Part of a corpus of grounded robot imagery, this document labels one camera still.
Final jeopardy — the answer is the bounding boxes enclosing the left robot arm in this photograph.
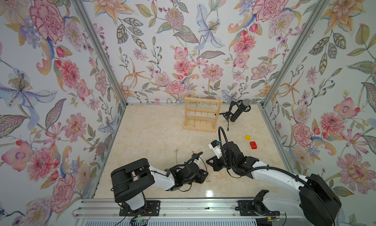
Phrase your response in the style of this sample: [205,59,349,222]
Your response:
[111,154,208,211]

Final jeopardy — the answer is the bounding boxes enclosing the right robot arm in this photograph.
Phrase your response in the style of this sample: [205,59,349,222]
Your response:
[206,140,342,226]

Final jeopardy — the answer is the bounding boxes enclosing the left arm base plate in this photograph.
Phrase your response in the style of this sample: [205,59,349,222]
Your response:
[119,200,161,217]

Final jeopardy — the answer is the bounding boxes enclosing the black microphone on tripod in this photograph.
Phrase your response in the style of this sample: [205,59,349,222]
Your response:
[218,98,252,132]

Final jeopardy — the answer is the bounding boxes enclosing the wooden jewelry display stand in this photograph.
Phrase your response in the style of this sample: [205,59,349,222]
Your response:
[183,97,223,133]

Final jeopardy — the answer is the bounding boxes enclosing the red toy brick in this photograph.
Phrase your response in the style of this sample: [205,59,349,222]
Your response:
[250,141,258,150]

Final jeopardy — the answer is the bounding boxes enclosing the aluminium mounting rail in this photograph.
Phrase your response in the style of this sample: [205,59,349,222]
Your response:
[71,198,324,220]

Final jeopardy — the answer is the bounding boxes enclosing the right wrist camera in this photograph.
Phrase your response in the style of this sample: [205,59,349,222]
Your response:
[209,140,222,159]

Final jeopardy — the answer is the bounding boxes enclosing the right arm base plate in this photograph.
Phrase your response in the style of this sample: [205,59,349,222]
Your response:
[235,199,280,217]

